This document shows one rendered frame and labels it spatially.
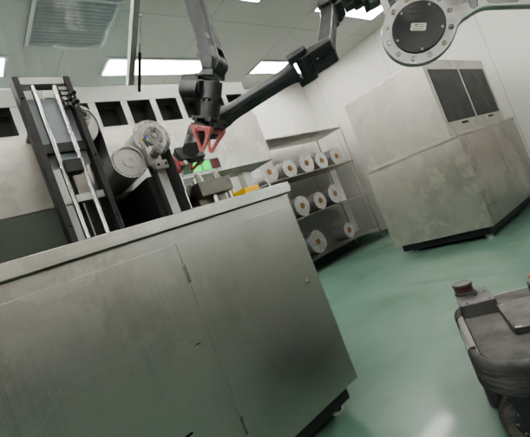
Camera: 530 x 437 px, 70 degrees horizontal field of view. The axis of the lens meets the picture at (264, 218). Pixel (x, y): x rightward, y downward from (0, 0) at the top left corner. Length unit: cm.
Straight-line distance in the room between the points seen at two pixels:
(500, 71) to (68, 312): 508
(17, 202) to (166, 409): 98
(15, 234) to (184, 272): 75
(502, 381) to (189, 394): 81
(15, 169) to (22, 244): 29
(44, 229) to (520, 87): 492
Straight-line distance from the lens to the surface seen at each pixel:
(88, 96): 196
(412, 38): 124
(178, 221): 115
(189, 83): 119
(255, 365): 128
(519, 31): 540
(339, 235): 562
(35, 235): 168
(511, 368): 114
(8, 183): 173
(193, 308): 116
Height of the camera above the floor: 76
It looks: 1 degrees up
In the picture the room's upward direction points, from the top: 21 degrees counter-clockwise
